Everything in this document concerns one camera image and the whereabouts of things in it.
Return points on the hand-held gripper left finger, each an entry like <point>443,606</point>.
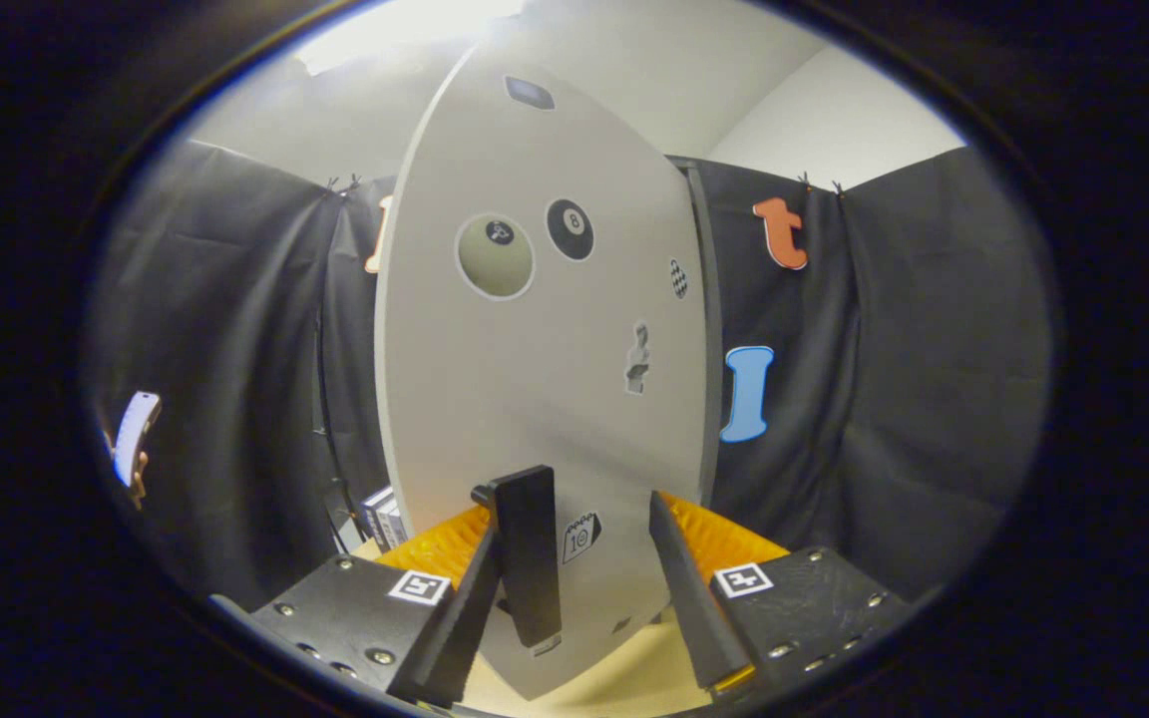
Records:
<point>450,638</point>

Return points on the grey cabinet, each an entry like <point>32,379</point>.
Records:
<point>706,299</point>

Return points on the black backdrop cloth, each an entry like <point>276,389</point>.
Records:
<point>235,349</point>

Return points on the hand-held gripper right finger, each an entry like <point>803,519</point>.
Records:
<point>699,608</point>

